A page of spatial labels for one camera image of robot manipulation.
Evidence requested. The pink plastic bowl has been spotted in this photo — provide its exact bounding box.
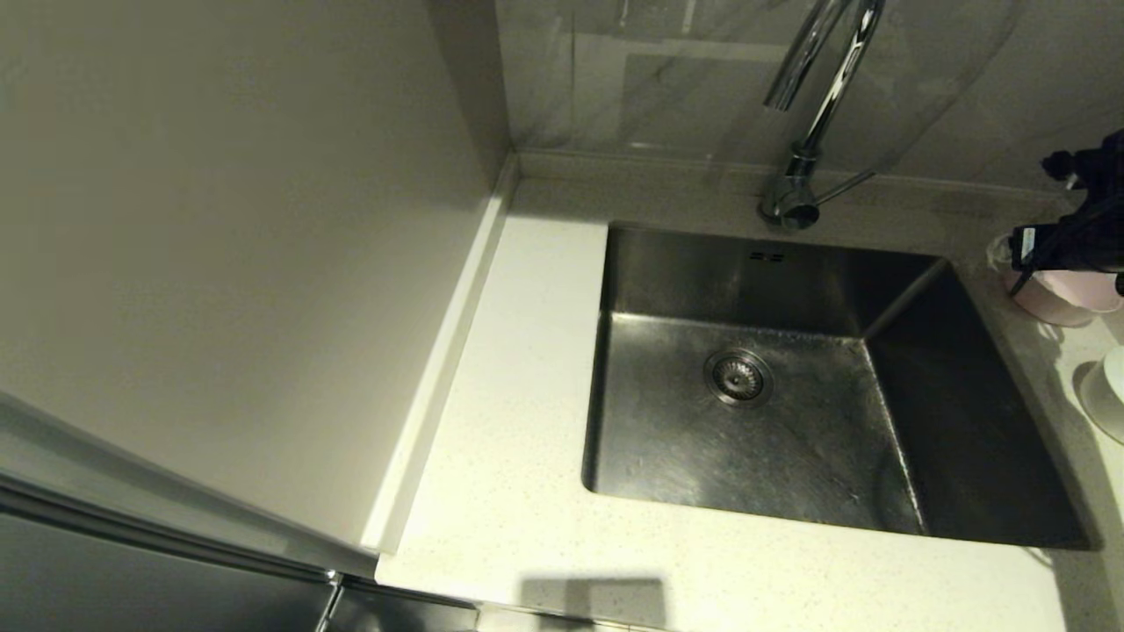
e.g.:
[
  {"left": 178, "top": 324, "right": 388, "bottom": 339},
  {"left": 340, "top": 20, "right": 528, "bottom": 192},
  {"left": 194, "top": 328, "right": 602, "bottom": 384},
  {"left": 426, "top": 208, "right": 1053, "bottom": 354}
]
[{"left": 1004, "top": 266, "right": 1124, "bottom": 328}]

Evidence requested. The white plastic bowl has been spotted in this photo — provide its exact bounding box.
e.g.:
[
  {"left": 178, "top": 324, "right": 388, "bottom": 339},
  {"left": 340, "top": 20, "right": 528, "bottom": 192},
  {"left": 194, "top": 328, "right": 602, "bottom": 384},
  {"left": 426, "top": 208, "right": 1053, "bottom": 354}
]
[{"left": 1078, "top": 346, "right": 1124, "bottom": 445}]

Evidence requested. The stainless steel sink basin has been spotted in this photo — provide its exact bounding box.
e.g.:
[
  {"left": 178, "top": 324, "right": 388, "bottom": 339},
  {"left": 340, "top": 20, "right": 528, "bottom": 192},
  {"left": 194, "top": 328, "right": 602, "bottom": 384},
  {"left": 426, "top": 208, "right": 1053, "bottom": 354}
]
[{"left": 581, "top": 222, "right": 1099, "bottom": 551}]

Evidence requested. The chrome gooseneck faucet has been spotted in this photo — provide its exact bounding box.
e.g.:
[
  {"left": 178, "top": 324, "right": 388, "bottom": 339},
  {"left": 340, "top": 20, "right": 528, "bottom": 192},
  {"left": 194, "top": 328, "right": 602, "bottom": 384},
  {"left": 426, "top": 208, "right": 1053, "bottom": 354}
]
[{"left": 759, "top": 0, "right": 886, "bottom": 233}]

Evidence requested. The round metal drain strainer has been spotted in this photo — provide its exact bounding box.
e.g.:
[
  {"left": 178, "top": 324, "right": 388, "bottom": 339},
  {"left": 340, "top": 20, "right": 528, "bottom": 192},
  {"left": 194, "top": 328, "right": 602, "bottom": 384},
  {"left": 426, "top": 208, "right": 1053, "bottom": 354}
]
[{"left": 703, "top": 348, "right": 775, "bottom": 408}]

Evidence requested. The beige tall cabinet panel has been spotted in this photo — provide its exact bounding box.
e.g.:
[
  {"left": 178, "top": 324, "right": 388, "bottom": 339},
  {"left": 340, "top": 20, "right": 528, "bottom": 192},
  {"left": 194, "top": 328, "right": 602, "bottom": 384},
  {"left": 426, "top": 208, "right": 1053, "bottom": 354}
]
[{"left": 0, "top": 0, "right": 521, "bottom": 557}]

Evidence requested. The grey metal appliance door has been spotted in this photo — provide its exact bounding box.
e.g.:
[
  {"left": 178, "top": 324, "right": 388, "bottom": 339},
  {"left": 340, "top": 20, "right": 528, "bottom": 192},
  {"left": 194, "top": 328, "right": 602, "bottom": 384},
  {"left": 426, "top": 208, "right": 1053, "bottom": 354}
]
[{"left": 0, "top": 391, "right": 480, "bottom": 632}]

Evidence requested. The chrome appliance door handle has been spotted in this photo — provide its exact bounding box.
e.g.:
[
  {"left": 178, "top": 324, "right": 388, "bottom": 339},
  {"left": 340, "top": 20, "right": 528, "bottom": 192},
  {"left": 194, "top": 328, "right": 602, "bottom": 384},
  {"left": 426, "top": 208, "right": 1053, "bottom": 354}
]
[{"left": 313, "top": 568, "right": 346, "bottom": 632}]

